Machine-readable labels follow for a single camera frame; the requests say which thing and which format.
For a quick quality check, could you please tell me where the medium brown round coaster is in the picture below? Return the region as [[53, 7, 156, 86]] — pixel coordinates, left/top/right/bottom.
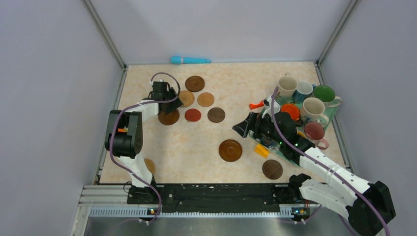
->
[[158, 109, 180, 126]]

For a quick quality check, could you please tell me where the maroon pink mug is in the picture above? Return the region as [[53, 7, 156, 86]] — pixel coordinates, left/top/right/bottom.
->
[[303, 122, 329, 150]]

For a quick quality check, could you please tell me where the white blue mug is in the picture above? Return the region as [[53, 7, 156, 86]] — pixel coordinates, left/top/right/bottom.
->
[[293, 81, 313, 103]]

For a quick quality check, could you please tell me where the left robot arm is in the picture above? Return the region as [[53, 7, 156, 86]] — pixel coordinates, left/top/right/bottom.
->
[[105, 80, 182, 203]]

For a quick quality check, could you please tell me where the red round coaster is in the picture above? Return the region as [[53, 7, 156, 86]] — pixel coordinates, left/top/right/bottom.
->
[[184, 109, 202, 122]]

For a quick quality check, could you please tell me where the purple cable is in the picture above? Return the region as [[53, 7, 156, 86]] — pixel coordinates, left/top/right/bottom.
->
[[265, 86, 391, 236], [109, 72, 181, 225]]

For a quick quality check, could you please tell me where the green mug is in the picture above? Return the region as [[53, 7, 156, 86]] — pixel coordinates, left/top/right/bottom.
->
[[312, 85, 342, 108]]

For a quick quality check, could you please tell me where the orange toy handle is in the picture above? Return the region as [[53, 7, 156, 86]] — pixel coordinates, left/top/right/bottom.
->
[[249, 101, 265, 110]]

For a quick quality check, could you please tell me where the orange plastic cup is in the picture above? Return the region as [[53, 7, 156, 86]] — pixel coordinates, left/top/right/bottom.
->
[[281, 103, 300, 121]]

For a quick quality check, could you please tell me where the cream seashell mug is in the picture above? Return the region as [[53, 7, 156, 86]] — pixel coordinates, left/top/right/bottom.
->
[[278, 75, 298, 97]]

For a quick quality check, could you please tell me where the green patterned tray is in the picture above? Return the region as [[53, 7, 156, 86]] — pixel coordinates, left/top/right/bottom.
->
[[248, 91, 339, 168]]

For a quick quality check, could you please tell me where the light wood coaster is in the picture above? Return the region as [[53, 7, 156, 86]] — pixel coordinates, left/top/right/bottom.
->
[[197, 92, 215, 107]]

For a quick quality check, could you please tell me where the woven rattan coaster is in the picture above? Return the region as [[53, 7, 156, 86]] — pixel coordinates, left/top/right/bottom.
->
[[179, 90, 195, 108]]

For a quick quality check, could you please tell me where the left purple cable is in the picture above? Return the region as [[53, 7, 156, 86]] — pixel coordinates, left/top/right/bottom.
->
[[109, 72, 181, 225]]

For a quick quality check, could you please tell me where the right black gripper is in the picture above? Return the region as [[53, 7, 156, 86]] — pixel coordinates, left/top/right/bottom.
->
[[233, 112, 284, 145]]

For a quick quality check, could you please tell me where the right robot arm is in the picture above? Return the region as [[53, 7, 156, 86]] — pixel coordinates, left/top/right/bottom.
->
[[232, 112, 396, 236]]

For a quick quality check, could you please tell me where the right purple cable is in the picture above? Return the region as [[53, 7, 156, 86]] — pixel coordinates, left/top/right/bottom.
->
[[265, 86, 391, 236]]

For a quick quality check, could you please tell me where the cream large mug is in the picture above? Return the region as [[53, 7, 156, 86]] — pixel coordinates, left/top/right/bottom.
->
[[300, 97, 329, 126]]

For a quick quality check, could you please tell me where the dark brown grooved coaster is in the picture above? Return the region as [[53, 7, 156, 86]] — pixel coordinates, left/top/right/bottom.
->
[[185, 75, 205, 92]]

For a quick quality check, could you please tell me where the small grey cup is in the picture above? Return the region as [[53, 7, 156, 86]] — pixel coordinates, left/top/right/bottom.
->
[[268, 101, 281, 116]]

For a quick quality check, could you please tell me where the yellow toy block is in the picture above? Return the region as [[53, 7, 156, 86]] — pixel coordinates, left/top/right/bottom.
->
[[254, 144, 270, 159]]

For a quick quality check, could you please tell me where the dark walnut coaster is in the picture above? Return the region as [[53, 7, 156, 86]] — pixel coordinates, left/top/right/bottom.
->
[[207, 107, 226, 123]]

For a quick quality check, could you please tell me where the cork coaster near base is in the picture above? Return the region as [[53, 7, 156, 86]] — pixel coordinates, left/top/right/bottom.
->
[[144, 158, 156, 175]]

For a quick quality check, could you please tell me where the large brown wooden saucer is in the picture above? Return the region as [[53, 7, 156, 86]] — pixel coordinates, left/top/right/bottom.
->
[[218, 139, 243, 162]]

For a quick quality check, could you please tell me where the blue marker pen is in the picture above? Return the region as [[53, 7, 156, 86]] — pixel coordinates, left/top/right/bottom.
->
[[170, 56, 211, 64]]

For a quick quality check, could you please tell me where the dark woven coaster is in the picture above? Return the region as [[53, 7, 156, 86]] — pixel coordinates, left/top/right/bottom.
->
[[262, 160, 283, 180]]

